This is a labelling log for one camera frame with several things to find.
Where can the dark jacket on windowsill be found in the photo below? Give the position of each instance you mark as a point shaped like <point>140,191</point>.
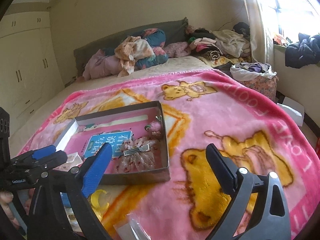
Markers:
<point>304,52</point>

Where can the pink teddy bear blanket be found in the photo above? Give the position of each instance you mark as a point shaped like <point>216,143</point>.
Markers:
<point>200,107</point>

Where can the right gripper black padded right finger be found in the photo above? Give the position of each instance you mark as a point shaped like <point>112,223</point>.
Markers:
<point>223,168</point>

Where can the clear plastic zip bag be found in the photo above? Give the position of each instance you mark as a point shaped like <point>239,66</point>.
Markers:
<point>131,229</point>

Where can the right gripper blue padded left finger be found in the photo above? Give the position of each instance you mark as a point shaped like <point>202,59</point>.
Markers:
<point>96,170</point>

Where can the dark green headboard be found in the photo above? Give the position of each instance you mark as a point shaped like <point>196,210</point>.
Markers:
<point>174,32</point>

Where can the person's left hand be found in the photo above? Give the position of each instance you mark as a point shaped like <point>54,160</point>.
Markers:
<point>5,199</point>

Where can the pile of quilts and pillows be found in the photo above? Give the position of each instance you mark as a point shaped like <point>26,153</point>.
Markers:
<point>139,51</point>

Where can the shallow cardboard tray box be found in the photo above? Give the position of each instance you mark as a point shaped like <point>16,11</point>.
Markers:
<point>137,136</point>

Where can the white plastic claw clip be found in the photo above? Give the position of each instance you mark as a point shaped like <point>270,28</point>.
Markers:
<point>73,160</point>

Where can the pink fluffy pompom keychain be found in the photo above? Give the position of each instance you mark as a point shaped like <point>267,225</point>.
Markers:
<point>155,127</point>

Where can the pile of folded clothes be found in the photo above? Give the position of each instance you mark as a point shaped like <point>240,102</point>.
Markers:
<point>219,47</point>

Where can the sheer bow hair clip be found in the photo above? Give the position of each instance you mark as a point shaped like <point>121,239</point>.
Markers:
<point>137,155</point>

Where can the cream built-in wardrobe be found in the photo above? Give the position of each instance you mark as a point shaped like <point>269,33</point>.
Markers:
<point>29,73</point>

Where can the blue Chinese book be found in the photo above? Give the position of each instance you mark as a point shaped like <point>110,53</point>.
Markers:
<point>115,139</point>

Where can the cream window curtain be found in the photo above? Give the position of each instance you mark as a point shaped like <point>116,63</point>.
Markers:
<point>260,37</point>

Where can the floral laundry basket with clothes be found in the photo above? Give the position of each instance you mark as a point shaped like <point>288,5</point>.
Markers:
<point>256,76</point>

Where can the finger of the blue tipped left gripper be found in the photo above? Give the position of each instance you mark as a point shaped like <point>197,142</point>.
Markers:
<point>43,152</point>

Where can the white box beside bed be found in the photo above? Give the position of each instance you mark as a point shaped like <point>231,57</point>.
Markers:
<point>294,109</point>

